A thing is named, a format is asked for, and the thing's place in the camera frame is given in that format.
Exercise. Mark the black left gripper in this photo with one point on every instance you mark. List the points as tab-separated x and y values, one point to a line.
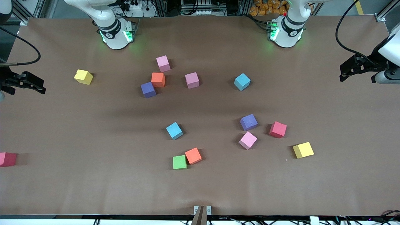
372	66

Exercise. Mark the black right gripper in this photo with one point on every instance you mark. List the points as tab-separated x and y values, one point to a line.
5	78

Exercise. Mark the red foam cube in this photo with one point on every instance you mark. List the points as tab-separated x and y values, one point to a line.
277	129
7	159

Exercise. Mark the purple foam cube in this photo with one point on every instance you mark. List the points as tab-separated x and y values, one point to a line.
148	90
249	122

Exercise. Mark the orange foam cube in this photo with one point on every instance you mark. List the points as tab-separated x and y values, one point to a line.
193	156
158	79

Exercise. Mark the pink foam cube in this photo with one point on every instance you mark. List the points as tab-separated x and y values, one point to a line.
247	140
192	80
163	63

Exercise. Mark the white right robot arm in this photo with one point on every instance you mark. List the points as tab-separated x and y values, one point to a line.
114	37

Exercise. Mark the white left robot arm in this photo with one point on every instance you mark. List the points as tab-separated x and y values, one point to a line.
286	36

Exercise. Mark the yellow foam cube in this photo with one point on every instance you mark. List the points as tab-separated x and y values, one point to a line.
303	150
83	77

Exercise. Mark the brown paper table cover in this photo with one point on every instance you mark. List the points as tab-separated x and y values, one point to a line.
93	125

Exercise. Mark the bag of orange items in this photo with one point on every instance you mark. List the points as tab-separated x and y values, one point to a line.
265	6

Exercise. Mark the blue foam cube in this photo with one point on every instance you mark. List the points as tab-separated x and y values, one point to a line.
242	82
174	130

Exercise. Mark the white power strip with plugs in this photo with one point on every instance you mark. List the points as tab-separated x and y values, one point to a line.
137	7

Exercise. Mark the small white plastic box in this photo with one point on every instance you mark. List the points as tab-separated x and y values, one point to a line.
314	220

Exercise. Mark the green foam cube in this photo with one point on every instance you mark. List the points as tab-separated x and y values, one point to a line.
179	162

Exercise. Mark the brown wooden strip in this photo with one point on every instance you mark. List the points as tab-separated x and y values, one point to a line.
200	217

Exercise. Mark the metal corner bracket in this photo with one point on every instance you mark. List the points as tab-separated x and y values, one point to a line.
380	18
24	22

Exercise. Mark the aluminium frame rail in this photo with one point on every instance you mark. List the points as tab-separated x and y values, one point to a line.
390	7
31	9

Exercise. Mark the small metal table bracket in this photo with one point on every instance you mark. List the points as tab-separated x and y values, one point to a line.
196	209

